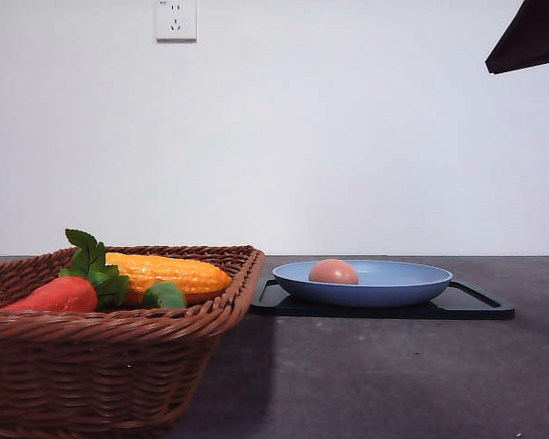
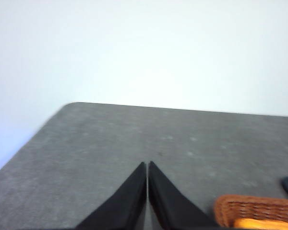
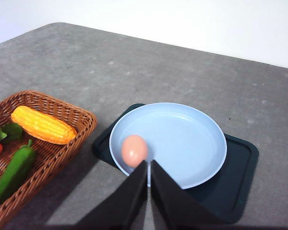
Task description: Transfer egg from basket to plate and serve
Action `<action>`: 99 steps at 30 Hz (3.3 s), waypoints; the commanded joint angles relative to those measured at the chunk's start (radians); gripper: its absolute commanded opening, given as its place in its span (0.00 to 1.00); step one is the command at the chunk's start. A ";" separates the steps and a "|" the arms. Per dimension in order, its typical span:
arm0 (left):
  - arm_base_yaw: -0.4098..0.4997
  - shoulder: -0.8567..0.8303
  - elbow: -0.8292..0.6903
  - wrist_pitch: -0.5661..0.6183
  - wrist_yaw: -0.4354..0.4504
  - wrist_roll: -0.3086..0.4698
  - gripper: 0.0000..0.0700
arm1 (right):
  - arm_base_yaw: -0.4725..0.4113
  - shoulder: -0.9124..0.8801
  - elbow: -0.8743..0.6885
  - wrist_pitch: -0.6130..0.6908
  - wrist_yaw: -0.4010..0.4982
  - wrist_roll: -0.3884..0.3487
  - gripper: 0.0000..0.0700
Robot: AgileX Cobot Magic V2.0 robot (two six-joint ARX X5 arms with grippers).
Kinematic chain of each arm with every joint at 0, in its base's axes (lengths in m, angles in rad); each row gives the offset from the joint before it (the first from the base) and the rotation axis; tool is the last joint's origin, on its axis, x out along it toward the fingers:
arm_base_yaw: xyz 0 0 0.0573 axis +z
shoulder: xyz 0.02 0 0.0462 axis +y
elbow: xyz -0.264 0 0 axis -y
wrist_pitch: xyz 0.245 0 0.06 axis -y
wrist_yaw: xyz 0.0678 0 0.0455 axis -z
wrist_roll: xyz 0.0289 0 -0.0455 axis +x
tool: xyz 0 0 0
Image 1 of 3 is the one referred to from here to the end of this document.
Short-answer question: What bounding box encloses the black gripper finger holding plate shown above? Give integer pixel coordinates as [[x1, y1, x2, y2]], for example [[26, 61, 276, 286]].
[[485, 0, 549, 74]]

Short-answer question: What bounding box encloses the blue plate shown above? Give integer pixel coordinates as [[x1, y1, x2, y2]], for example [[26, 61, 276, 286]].
[[273, 260, 453, 308]]

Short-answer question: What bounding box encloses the brown egg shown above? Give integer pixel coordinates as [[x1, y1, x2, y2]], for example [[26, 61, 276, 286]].
[[308, 258, 359, 284]]

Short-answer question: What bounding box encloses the brown wicker basket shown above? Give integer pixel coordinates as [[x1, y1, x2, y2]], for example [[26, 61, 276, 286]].
[[0, 245, 265, 439]]

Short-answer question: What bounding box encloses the black tray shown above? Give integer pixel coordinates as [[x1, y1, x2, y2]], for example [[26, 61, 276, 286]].
[[249, 280, 515, 318]]

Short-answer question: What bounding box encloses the yellow toy corn cob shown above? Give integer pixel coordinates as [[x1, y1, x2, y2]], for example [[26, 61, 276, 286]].
[[106, 252, 232, 307]]

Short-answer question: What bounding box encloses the green toy cucumber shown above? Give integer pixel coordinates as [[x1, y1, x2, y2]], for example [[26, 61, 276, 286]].
[[143, 281, 188, 308]]

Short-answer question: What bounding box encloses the orange toy carrot with leaves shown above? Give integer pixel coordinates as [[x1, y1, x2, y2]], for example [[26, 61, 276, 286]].
[[3, 229, 130, 313]]

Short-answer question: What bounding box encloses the white wall socket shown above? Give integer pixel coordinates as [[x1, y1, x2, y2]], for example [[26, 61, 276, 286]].
[[155, 0, 198, 44]]

